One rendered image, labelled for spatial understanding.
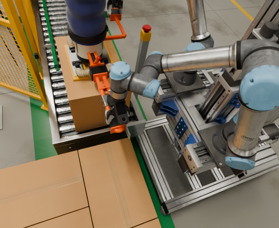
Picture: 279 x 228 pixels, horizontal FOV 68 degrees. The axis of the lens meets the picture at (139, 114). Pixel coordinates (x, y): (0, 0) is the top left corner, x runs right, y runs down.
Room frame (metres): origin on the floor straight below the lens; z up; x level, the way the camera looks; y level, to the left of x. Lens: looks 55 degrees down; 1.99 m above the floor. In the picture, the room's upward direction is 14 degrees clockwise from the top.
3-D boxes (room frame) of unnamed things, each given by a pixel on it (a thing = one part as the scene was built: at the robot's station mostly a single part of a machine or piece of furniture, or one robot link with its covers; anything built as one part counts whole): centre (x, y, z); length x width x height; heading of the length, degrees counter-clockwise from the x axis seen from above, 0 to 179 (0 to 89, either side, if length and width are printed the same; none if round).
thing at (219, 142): (0.61, -0.49, 1.09); 0.15 x 0.15 x 0.10
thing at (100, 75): (0.83, 0.29, 1.10); 0.10 x 0.08 x 0.06; 122
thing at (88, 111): (1.03, 0.41, 0.77); 0.60 x 0.40 x 0.40; 31
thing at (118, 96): (0.55, 0.11, 1.32); 0.08 x 0.08 x 0.05
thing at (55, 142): (0.72, 0.24, 0.58); 0.70 x 0.03 x 0.06; 121
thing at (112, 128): (0.53, 0.11, 1.10); 0.08 x 0.07 x 0.05; 32
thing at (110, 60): (1.09, 0.34, 0.99); 0.34 x 0.10 x 0.05; 32
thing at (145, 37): (1.47, 0.11, 0.50); 0.07 x 0.07 x 1.00; 31
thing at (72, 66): (0.99, 0.50, 0.99); 0.34 x 0.10 x 0.05; 32
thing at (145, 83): (0.55, 0.01, 1.40); 0.11 x 0.11 x 0.08; 83
